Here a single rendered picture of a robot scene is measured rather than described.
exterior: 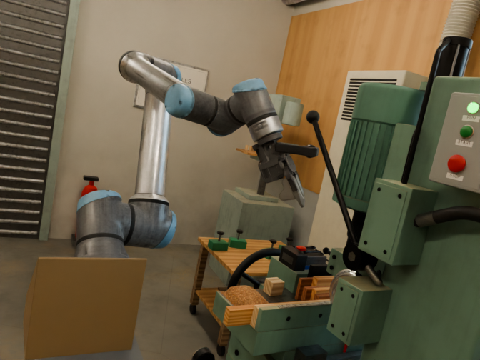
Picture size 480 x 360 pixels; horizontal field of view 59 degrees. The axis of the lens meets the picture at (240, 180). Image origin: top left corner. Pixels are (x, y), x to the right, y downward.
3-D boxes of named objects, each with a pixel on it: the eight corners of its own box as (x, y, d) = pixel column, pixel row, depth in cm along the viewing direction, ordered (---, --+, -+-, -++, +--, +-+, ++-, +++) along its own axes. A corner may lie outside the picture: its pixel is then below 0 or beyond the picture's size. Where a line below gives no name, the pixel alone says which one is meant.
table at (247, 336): (347, 286, 153) (351, 271, 153) (418, 331, 128) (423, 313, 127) (196, 295, 122) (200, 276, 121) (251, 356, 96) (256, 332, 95)
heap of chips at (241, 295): (248, 290, 118) (251, 277, 117) (276, 315, 106) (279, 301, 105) (219, 291, 113) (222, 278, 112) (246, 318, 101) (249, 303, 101)
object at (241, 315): (409, 304, 132) (412, 292, 131) (414, 307, 130) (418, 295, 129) (222, 322, 97) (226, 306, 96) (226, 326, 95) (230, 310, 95)
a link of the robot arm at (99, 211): (68, 249, 142) (69, 203, 151) (117, 253, 152) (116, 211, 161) (86, 230, 132) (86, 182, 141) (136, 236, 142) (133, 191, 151)
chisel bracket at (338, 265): (342, 276, 119) (349, 247, 118) (381, 298, 108) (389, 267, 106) (323, 276, 116) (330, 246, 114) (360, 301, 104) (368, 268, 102)
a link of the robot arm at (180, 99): (116, 41, 162) (186, 81, 111) (145, 52, 170) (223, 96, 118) (106, 69, 165) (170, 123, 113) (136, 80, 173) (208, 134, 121)
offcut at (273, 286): (273, 289, 122) (276, 276, 121) (281, 294, 119) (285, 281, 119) (262, 291, 119) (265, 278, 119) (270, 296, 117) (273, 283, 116)
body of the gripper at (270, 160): (273, 183, 122) (257, 144, 123) (300, 172, 119) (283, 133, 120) (265, 186, 115) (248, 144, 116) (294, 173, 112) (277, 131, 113)
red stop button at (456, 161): (447, 170, 73) (452, 153, 73) (463, 174, 71) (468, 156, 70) (443, 170, 73) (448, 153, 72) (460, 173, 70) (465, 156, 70)
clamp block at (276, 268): (300, 281, 141) (306, 256, 140) (327, 300, 130) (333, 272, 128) (263, 282, 133) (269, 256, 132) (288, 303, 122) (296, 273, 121)
